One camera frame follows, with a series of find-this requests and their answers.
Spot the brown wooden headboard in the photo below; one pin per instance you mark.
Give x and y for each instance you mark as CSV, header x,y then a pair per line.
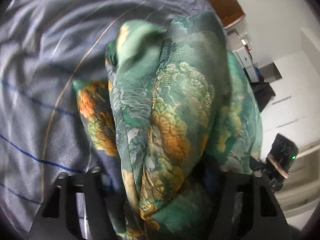
x,y
229,12

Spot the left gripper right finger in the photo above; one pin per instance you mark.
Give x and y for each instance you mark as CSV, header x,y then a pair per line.
x,y
260,217

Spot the green landscape print silk garment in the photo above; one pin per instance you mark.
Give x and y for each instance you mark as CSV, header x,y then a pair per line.
x,y
174,108

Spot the white wardrobe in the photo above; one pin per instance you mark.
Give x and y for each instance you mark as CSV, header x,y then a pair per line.
x,y
294,111

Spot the blue checked bed cover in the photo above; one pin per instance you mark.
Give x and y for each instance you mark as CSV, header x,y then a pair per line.
x,y
45,46

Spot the black jacket on chair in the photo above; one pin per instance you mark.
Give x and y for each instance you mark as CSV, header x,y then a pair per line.
x,y
263,93

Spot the white desk with drawers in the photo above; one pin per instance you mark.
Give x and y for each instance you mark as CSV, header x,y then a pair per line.
x,y
241,50

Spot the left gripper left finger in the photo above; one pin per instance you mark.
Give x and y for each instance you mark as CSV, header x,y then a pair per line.
x,y
83,206

